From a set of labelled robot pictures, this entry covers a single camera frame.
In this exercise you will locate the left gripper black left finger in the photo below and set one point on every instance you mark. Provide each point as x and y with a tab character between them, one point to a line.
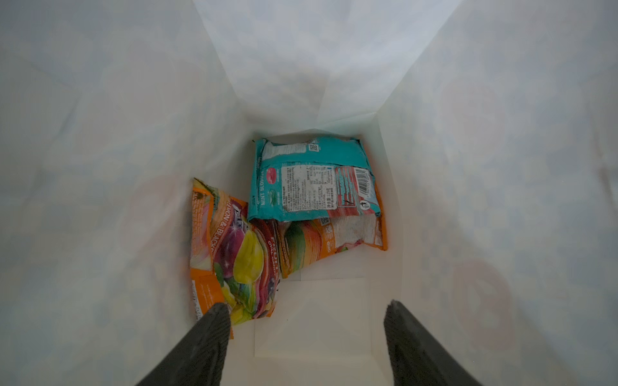
199	358

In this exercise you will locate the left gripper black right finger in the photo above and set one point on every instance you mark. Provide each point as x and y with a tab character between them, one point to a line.
416	356

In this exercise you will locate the colourful fruit candy bag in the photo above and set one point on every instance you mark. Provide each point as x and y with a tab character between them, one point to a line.
233	260

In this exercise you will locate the orange candy bag in bag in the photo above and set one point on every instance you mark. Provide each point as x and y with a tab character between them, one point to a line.
303	243

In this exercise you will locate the teal snack bag in bag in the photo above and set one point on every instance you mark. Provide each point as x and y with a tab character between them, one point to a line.
324	177

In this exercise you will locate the blue checkered paper bag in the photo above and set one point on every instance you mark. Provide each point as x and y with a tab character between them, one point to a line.
492	130

